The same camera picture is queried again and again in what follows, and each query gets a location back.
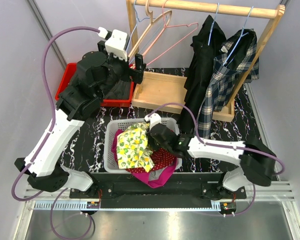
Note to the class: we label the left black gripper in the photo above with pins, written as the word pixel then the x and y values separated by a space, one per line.
pixel 135 74

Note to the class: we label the light blue wire hanger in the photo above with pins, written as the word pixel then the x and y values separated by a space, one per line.
pixel 134 21

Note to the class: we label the wooden hanger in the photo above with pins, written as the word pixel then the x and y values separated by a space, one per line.
pixel 152 22

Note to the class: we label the pink wire hanger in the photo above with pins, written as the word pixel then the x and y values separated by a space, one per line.
pixel 169 47

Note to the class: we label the black skirt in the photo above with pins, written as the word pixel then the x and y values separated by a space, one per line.
pixel 202 64

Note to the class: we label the lemon print skirt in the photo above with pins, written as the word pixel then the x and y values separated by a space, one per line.
pixel 133 149

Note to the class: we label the blue hanger of black skirt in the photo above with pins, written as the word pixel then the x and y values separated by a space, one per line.
pixel 212 25

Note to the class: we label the red polka dot skirt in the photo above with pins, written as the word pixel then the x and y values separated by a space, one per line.
pixel 162 160

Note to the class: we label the magenta skirt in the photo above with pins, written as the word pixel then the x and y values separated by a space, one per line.
pixel 153 179

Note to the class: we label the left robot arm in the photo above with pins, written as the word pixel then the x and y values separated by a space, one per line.
pixel 96 75

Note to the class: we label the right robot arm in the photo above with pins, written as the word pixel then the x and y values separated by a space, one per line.
pixel 254 162

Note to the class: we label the blue hanger of plaid skirt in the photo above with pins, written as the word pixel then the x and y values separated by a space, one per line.
pixel 238 40

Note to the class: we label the plaid skirt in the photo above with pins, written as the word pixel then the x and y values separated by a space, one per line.
pixel 224 78

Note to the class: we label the dark grey garment in bin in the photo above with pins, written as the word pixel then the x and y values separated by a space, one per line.
pixel 121 91

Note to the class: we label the red plastic bin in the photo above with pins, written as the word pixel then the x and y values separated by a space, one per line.
pixel 68 74

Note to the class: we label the wooden clothes rack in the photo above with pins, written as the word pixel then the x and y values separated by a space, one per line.
pixel 166 91

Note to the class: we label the white plastic basket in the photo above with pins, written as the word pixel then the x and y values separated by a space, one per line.
pixel 110 165

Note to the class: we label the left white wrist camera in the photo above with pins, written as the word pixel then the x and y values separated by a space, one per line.
pixel 115 43

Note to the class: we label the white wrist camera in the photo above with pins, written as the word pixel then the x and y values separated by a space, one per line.
pixel 115 43
pixel 153 119

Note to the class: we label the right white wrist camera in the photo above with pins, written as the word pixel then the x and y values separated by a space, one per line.
pixel 153 119

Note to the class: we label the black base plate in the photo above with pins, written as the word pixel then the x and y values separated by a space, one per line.
pixel 183 192

